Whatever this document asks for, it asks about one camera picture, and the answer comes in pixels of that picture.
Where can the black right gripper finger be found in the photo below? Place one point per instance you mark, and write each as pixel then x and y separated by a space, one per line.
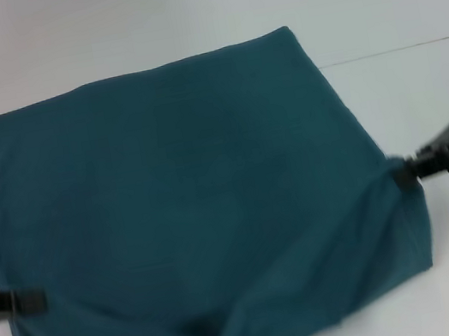
pixel 408 172

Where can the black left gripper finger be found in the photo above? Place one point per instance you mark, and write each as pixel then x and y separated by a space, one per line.
pixel 31 303

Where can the teal blue shirt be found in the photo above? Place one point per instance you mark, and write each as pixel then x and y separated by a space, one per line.
pixel 192 204

